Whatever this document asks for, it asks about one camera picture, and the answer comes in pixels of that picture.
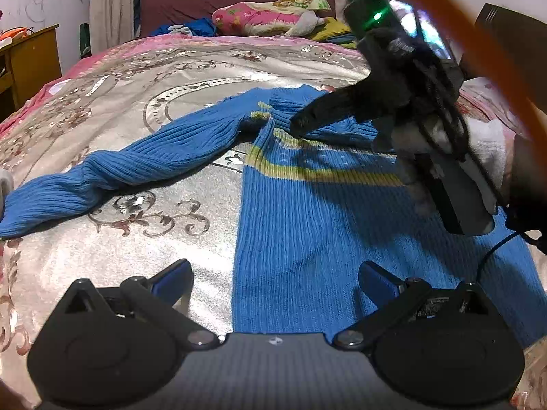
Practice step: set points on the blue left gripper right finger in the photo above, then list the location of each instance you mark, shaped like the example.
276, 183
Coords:
379, 285

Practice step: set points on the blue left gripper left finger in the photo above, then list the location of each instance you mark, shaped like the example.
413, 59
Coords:
173, 283

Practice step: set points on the blue knitted sweater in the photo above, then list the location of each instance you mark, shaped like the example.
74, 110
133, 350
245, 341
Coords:
275, 228

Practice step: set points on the yellow blue folded clothes stack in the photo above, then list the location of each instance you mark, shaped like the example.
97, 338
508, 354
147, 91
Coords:
334, 31

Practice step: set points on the silver pink floral bedspread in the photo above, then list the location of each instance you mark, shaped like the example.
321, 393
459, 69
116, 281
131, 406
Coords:
162, 62

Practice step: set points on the white pillow red dots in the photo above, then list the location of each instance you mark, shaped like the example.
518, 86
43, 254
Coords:
492, 126

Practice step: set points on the white plush toy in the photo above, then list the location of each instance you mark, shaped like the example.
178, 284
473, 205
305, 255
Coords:
306, 24

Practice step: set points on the pink floral folded quilt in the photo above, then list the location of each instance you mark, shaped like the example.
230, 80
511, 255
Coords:
264, 19

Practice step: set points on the blue white crumpled garment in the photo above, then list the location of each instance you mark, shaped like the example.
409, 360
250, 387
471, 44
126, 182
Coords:
199, 27

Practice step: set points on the maroon bed sheet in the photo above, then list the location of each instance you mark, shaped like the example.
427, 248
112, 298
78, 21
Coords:
156, 13

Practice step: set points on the wooden desk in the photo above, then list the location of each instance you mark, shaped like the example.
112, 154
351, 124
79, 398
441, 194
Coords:
27, 64

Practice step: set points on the orange object on desk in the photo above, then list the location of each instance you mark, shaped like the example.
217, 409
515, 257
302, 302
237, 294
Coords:
16, 33

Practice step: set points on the beige left curtain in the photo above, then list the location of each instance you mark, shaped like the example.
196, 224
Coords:
111, 23

